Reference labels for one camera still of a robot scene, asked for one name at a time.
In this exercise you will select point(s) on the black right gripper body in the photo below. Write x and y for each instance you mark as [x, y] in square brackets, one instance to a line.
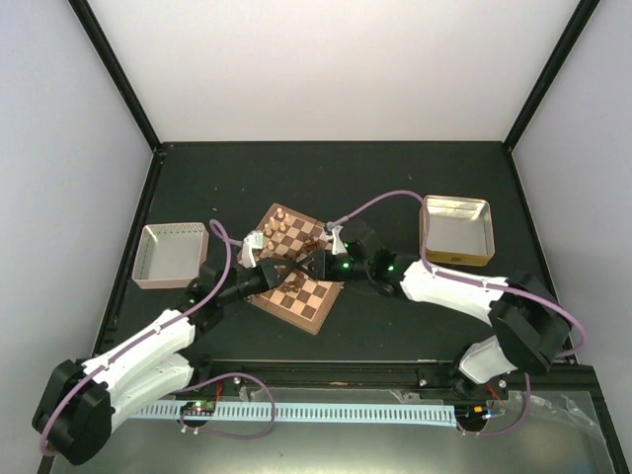
[340, 272]

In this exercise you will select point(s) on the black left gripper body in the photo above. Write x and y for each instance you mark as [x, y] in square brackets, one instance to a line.
[258, 283]

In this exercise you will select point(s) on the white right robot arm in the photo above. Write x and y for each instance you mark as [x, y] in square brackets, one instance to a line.
[529, 332]

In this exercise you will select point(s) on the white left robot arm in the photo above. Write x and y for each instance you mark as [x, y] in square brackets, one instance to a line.
[86, 400]

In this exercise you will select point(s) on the pile of brown chess pieces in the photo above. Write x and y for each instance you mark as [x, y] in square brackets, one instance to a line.
[309, 244]

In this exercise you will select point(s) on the gold metal tin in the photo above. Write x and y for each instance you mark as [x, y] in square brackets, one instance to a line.
[461, 231]

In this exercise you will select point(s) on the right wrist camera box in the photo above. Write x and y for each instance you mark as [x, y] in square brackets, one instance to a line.
[333, 235]

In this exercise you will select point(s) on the white slotted cable duct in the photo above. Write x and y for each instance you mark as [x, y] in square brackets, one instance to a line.
[328, 413]

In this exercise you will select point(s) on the black corner frame post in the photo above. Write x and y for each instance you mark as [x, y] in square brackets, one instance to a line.
[88, 20]
[564, 45]

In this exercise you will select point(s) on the black right corner frame post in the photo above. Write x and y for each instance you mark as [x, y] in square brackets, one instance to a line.
[564, 45]

